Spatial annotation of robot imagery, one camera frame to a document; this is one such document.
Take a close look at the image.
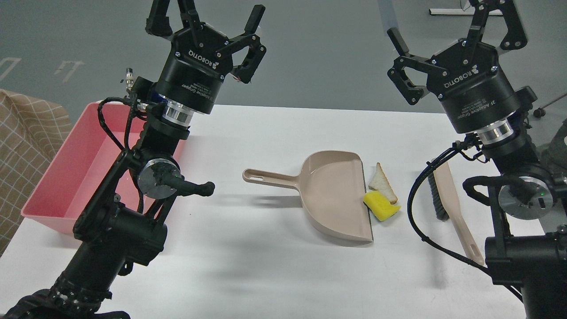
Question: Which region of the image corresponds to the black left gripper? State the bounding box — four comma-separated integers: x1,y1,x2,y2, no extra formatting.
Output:
145,0,267,114

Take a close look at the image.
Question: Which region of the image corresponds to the brown checkered cloth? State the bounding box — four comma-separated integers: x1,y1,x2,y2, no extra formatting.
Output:
0,89,72,253

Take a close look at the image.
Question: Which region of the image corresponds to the yellow sponge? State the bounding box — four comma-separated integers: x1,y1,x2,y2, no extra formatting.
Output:
363,191,401,222

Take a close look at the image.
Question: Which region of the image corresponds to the pink plastic bin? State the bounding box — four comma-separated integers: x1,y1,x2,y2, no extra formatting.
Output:
21,102,186,235

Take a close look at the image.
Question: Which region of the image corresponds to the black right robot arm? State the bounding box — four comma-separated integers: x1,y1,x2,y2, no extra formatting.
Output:
387,0,566,319

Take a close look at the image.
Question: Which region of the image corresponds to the chair leg with caster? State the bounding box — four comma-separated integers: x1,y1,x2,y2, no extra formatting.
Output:
533,92,567,118

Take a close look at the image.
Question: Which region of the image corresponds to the triangular bread slice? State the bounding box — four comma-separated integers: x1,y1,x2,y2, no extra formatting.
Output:
369,162,398,204

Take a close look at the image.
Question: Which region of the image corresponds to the white stand base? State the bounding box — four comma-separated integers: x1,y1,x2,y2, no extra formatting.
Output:
428,8,475,16

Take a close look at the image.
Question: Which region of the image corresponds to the beige plastic dustpan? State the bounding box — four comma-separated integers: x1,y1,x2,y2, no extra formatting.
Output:
242,151,374,244

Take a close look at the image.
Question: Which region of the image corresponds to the beige hand brush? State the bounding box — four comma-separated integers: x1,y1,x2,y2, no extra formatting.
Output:
427,162,485,266

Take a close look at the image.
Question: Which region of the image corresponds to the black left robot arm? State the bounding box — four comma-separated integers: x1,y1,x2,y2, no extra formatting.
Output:
1,0,267,319

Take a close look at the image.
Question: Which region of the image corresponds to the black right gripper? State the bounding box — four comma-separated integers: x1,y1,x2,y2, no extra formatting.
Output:
387,0,528,133

